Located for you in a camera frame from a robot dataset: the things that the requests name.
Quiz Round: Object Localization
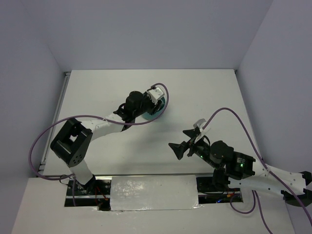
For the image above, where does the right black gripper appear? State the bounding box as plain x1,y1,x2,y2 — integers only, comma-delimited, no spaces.
167,129,219,169

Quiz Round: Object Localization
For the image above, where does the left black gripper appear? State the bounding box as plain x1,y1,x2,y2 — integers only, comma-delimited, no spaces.
133,89,162,118

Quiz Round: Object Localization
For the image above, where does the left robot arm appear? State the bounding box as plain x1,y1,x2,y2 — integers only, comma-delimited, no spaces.
50,87,165,195

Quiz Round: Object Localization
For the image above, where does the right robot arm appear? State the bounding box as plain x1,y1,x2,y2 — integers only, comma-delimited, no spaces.
168,127,312,207

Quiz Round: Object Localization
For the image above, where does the teal round compartment organizer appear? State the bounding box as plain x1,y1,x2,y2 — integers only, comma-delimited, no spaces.
141,97,166,121

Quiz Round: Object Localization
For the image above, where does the silver foil sheet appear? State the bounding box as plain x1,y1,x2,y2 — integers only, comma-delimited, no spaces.
110,175,199,211

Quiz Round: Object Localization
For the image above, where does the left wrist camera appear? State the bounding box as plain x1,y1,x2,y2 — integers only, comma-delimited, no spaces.
146,87,165,104

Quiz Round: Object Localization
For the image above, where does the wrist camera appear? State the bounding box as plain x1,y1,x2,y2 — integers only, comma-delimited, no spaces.
146,87,165,104
193,118,211,143

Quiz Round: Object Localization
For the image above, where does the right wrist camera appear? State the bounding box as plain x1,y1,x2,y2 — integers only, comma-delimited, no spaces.
193,118,211,143

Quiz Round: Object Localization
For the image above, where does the aluminium rail left edge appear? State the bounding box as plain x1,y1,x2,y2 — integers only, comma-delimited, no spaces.
38,71,71,172

